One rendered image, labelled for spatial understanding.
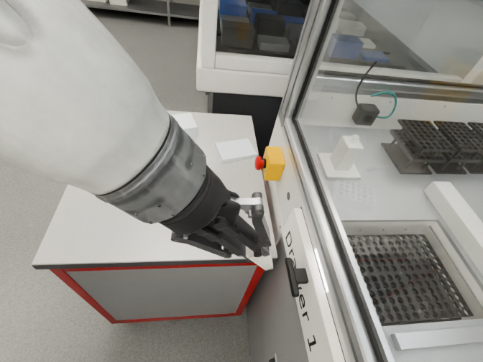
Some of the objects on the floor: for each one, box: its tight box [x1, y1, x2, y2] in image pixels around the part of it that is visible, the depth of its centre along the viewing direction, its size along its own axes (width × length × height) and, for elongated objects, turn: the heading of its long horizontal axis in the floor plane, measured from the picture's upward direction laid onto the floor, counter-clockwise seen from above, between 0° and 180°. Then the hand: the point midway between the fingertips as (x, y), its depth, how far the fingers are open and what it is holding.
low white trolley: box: [32, 111, 278, 324], centre depth 110 cm, size 58×62×76 cm
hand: (259, 253), depth 39 cm, fingers closed
